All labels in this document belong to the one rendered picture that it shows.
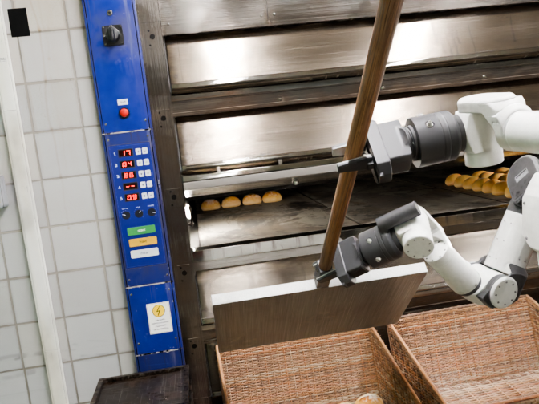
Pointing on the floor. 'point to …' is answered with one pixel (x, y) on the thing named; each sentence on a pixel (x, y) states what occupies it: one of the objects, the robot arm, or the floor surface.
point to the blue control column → (123, 74)
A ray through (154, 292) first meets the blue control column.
